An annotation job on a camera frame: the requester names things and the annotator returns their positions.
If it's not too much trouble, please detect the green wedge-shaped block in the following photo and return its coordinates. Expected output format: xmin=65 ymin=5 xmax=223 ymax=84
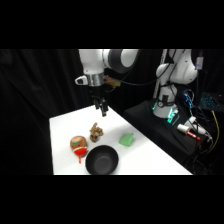
xmin=118 ymin=132 xmax=136 ymax=147

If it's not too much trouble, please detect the brown and red round toy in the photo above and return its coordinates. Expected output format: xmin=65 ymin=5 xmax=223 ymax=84
xmin=69 ymin=135 xmax=90 ymax=165

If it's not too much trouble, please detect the yellow cable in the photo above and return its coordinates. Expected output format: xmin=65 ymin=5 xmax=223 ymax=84
xmin=209 ymin=109 xmax=222 ymax=155

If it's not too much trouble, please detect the black curtain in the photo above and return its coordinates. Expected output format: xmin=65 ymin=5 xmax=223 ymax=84
xmin=0 ymin=49 xmax=224 ymax=176

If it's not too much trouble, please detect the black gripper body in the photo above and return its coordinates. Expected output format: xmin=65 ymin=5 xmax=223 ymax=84
xmin=90 ymin=85 xmax=107 ymax=105

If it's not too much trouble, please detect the brown tiger plush toy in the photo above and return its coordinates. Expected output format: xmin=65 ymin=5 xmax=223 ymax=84
xmin=88 ymin=122 xmax=105 ymax=144

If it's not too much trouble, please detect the white cylinder with red tip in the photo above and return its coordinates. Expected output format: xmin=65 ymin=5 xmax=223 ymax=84
xmin=176 ymin=123 xmax=203 ymax=142

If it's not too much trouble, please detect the green-lit control box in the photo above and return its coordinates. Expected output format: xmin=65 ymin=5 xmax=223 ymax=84
xmin=166 ymin=108 xmax=180 ymax=126

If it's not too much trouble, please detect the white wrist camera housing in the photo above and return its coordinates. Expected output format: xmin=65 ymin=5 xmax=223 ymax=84
xmin=74 ymin=75 xmax=88 ymax=86

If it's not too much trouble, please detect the black bowl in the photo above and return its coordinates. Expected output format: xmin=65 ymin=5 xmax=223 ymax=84
xmin=84 ymin=144 xmax=120 ymax=176

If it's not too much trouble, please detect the black robot stand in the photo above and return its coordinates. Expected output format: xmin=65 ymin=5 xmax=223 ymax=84
xmin=123 ymin=99 xmax=202 ymax=176

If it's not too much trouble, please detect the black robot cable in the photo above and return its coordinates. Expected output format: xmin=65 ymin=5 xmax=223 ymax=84
xmin=116 ymin=49 xmax=181 ymax=88

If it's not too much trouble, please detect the blue-lit keyboard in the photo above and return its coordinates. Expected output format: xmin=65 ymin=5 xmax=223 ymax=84
xmin=199 ymin=92 xmax=224 ymax=112

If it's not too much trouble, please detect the blue cable bundle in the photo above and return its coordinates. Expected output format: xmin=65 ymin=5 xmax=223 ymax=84
xmin=182 ymin=89 xmax=196 ymax=110

